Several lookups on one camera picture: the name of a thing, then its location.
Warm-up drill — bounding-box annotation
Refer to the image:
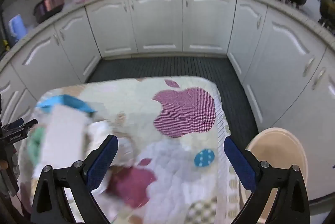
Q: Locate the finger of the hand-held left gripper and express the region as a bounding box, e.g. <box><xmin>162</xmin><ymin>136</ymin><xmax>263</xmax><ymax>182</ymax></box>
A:
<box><xmin>22</xmin><ymin>119</ymin><xmax>39</xmax><ymax>131</ymax></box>
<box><xmin>7</xmin><ymin>118</ymin><xmax>24</xmax><ymax>129</ymax></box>

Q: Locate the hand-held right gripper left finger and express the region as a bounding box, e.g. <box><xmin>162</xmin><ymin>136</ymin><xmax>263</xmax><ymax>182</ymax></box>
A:
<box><xmin>31</xmin><ymin>134</ymin><xmax>119</xmax><ymax>224</ymax></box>

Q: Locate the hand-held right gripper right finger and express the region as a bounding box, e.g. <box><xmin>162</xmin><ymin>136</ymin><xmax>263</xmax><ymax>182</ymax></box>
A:
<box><xmin>224</xmin><ymin>136</ymin><xmax>311</xmax><ymax>224</ymax></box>

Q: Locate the small white box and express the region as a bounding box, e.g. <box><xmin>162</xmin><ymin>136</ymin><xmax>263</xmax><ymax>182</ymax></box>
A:
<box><xmin>88</xmin><ymin>121</ymin><xmax>112</xmax><ymax>147</ymax></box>

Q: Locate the white box with gold side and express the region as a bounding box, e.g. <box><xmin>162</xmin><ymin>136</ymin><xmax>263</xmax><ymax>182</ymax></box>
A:
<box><xmin>39</xmin><ymin>105</ymin><xmax>88</xmax><ymax>169</ymax></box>

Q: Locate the blue plastic packet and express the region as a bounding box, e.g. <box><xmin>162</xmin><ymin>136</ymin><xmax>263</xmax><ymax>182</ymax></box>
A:
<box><xmin>35</xmin><ymin>94</ymin><xmax>97</xmax><ymax>116</ymax></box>

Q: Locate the apple print blanket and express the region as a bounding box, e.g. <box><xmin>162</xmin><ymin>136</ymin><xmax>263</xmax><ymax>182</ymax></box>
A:
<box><xmin>19</xmin><ymin>76</ymin><xmax>246</xmax><ymax>224</ymax></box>

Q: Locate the light blue plastic container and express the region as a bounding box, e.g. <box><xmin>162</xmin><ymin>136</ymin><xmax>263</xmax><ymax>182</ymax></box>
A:
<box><xmin>9</xmin><ymin>14</ymin><xmax>27</xmax><ymax>40</ymax></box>

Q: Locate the black ribbed floor mat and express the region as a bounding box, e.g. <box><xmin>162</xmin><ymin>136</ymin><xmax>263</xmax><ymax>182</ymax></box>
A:
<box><xmin>84</xmin><ymin>56</ymin><xmax>259</xmax><ymax>141</ymax></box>

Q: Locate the dark copper rice cooker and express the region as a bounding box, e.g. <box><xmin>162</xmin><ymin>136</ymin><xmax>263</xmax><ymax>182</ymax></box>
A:
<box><xmin>33</xmin><ymin>0</ymin><xmax>65</xmax><ymax>24</ymax></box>

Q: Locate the row of white cabinet doors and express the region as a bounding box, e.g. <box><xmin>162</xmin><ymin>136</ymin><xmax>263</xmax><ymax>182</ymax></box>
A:
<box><xmin>0</xmin><ymin>0</ymin><xmax>335</xmax><ymax>203</ymax></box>

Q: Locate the black gas stove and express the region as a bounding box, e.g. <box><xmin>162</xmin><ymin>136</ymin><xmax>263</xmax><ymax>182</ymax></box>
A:
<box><xmin>275</xmin><ymin>0</ymin><xmax>335</xmax><ymax>36</ymax></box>

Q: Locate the brown pot with lid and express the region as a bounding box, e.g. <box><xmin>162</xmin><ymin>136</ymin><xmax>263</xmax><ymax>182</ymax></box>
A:
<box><xmin>313</xmin><ymin>0</ymin><xmax>335</xmax><ymax>23</ymax></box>

